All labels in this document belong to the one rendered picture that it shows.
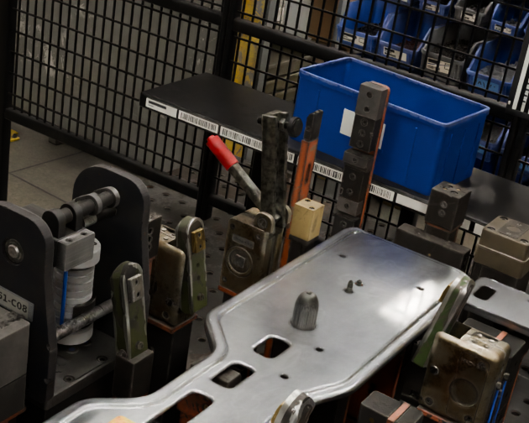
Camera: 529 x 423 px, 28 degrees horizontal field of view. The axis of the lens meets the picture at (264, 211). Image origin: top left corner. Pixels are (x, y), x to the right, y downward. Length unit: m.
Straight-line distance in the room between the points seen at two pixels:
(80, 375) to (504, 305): 0.62
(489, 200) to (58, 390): 0.86
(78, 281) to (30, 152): 3.08
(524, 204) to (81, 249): 0.90
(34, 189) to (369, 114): 2.45
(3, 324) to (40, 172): 3.02
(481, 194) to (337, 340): 0.56
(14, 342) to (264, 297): 0.40
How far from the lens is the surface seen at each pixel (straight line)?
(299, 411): 1.06
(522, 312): 1.55
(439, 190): 1.68
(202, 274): 1.40
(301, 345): 1.34
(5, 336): 1.15
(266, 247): 1.51
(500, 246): 1.64
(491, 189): 1.87
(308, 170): 1.59
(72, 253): 1.18
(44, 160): 4.28
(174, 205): 2.36
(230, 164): 1.52
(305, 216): 1.56
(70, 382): 1.28
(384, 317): 1.45
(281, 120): 1.46
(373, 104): 1.72
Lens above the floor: 1.70
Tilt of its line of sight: 25 degrees down
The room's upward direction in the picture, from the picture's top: 10 degrees clockwise
